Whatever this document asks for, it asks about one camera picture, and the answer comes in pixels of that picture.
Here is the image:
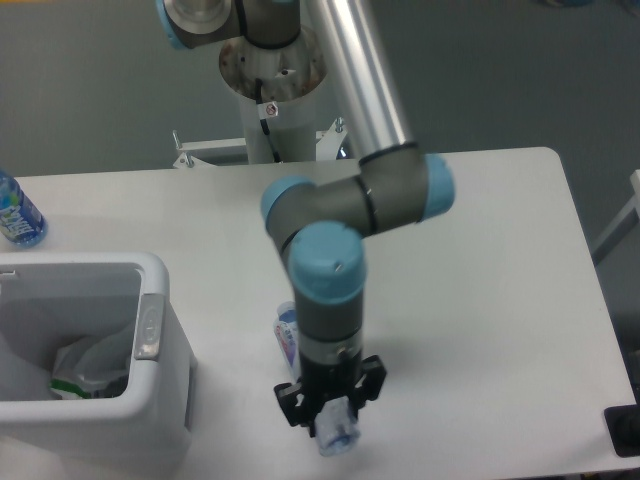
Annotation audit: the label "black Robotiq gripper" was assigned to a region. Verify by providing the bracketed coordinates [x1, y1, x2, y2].
[274, 352, 387, 438]

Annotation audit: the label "clear water bottle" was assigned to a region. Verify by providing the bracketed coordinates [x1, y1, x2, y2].
[273, 301, 360, 457]

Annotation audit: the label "clear plastic wrapper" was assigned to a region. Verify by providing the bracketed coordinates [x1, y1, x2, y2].
[75, 325, 134, 382]

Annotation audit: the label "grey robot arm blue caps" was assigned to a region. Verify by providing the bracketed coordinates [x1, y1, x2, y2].
[156, 1, 455, 441]

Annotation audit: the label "white plastic trash can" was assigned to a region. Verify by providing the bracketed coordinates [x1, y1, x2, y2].
[1, 253, 197, 458]

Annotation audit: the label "black clamp at table edge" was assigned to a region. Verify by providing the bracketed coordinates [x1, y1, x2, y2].
[604, 404, 639, 458]

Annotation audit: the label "blue labelled water bottle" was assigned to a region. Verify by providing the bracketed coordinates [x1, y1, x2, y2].
[1, 171, 48, 248]

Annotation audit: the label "white pedestal base bracket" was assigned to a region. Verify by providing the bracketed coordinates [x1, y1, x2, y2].
[172, 117, 352, 169]

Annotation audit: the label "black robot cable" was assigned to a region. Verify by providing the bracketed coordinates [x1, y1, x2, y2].
[253, 77, 283, 164]

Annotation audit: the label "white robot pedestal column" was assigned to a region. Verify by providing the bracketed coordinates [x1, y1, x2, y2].
[219, 26, 327, 164]

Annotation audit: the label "white frame leg right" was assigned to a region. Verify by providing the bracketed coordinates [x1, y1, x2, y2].
[591, 170, 639, 266]

